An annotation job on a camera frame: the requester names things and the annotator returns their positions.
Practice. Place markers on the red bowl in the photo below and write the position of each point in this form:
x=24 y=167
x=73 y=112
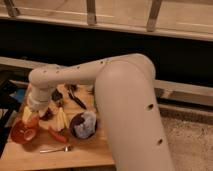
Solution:
x=21 y=134

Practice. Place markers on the dark round lid object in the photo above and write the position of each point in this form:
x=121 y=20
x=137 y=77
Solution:
x=71 y=87

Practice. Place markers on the blue object at table edge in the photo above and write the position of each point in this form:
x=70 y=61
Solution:
x=19 y=95

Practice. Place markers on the crumpled blue-white cloth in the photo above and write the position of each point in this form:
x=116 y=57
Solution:
x=86 y=125

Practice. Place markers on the black chair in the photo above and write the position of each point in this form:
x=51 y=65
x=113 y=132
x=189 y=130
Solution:
x=8 y=104

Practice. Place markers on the dark bowl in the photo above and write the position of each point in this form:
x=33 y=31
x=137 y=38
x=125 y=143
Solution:
x=75 y=126

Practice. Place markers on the yellow corn pieces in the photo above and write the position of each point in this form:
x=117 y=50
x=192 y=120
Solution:
x=62 y=119

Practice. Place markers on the black rectangular remote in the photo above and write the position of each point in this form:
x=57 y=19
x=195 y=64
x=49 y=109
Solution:
x=56 y=96

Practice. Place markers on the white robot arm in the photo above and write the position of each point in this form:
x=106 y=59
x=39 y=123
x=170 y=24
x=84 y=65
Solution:
x=126 y=100

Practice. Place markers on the red chili pepper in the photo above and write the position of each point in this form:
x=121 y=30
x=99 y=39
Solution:
x=57 y=136

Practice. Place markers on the orange apple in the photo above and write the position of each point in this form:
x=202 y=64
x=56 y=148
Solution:
x=33 y=122

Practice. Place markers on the dark grape bunch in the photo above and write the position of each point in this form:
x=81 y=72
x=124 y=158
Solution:
x=47 y=115

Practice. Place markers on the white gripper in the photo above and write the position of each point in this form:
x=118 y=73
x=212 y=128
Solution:
x=36 y=101

